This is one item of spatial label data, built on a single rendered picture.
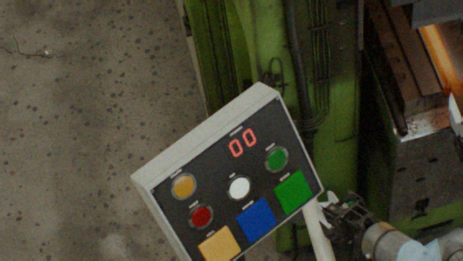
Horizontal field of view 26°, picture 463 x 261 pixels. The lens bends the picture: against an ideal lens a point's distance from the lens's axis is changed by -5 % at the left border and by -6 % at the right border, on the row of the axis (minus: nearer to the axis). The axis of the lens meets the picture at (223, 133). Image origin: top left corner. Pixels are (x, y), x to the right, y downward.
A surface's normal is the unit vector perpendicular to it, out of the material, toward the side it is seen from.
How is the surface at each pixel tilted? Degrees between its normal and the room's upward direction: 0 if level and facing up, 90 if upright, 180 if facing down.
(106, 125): 0
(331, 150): 90
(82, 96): 0
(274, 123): 60
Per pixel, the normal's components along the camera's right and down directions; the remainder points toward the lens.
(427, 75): -0.10, -0.50
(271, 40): 0.23, 0.83
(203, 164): 0.49, 0.31
